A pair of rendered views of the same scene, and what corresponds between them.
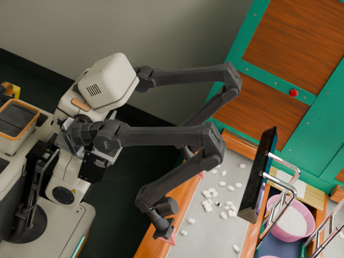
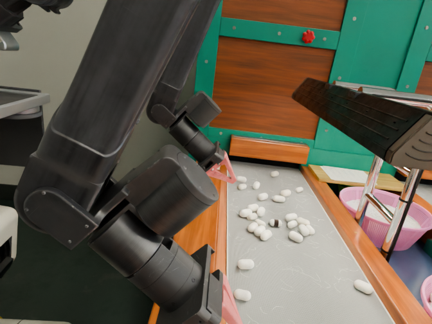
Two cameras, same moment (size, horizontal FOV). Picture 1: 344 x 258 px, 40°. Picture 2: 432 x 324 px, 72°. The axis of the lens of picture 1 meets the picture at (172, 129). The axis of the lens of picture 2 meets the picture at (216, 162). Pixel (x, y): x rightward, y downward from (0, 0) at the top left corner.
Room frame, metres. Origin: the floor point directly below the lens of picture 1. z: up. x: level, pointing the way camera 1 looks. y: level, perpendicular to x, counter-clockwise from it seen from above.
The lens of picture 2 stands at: (1.00, -0.12, 1.15)
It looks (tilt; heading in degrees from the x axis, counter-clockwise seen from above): 20 degrees down; 355
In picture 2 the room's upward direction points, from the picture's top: 7 degrees clockwise
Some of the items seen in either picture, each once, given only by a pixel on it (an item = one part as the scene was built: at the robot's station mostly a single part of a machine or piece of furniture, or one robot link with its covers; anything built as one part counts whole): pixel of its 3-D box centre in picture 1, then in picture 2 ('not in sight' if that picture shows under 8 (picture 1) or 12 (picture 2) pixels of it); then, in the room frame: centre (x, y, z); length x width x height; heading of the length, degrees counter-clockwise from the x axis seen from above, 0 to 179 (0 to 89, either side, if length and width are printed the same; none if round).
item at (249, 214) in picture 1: (262, 168); (340, 103); (1.65, -0.44, 1.08); 0.62 x 0.08 x 0.07; 175
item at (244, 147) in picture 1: (245, 147); (268, 148); (2.09, -0.41, 0.83); 0.30 x 0.06 x 0.07; 85
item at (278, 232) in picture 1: (286, 220); (380, 218); (1.80, -0.73, 0.72); 0.27 x 0.27 x 0.10
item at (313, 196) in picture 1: (296, 188); (356, 177); (2.01, -0.75, 0.77); 0.33 x 0.15 x 0.01; 85
